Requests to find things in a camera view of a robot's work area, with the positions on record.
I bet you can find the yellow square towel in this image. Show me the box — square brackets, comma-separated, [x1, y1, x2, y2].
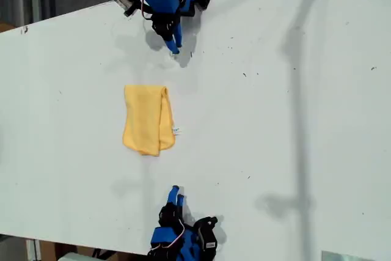
[122, 84, 184, 157]

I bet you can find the white box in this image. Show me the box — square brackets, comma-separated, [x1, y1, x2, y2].
[57, 251, 96, 261]

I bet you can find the grey metal bracket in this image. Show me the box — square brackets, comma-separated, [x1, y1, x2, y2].
[25, 238, 42, 261]

